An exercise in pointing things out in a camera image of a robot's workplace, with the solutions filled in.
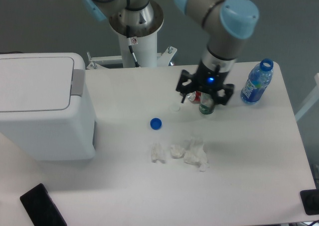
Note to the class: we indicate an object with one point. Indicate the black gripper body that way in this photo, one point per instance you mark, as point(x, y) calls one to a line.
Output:
point(208, 79)

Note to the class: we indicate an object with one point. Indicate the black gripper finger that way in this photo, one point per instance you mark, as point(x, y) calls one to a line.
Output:
point(186, 84)
point(228, 90)

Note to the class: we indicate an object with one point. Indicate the white plastic trash can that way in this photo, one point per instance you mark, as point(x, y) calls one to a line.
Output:
point(45, 106)

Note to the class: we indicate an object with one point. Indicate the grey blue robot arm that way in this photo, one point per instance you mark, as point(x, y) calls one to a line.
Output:
point(229, 23)

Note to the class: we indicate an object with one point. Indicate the crushed red soda can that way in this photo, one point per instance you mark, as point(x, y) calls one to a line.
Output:
point(194, 97)

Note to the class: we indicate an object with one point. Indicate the clear green label bottle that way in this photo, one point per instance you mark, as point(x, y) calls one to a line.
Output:
point(207, 104)

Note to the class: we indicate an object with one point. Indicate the blue plastic drink bottle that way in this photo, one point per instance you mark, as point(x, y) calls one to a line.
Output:
point(258, 80)

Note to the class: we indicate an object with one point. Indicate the blue bottle cap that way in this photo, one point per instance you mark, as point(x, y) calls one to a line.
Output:
point(155, 123)

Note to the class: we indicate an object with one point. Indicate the large crumpled tissue right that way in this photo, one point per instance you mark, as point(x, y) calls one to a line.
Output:
point(195, 155)

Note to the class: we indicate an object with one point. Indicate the small crumpled tissue middle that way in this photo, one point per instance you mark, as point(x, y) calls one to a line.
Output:
point(177, 151)

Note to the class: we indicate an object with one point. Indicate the small crumpled tissue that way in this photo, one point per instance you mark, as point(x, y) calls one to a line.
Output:
point(158, 153)
point(177, 151)

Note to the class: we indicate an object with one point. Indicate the small crumpled tissue left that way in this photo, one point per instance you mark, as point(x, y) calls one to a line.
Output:
point(158, 153)

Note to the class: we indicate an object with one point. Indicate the black device table corner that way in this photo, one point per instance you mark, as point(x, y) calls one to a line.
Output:
point(310, 200)

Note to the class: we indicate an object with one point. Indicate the black smartphone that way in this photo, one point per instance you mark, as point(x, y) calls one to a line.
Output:
point(40, 207)

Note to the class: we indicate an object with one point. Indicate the white frame right edge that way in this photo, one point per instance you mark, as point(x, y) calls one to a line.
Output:
point(310, 100)

